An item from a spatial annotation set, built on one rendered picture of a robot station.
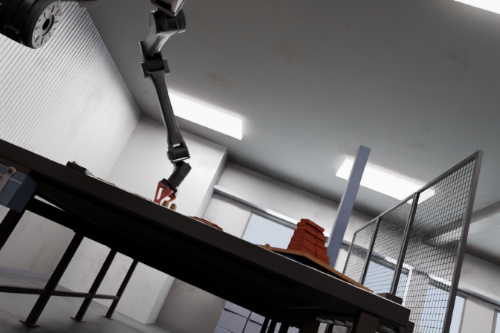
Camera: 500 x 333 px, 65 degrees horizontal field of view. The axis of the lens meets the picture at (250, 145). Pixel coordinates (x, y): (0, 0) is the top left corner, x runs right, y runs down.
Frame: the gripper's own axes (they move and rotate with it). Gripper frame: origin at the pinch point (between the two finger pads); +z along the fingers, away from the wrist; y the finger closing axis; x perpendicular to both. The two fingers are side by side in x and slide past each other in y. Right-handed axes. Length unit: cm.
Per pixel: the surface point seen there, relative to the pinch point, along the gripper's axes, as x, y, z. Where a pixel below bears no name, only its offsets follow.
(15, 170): 42, -23, 20
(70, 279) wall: 158, 494, 120
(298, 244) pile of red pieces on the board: -62, 61, -30
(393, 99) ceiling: -83, 175, -223
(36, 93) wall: 241, 243, -48
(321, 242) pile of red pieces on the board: -74, 68, -39
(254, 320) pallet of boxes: -105, 448, 18
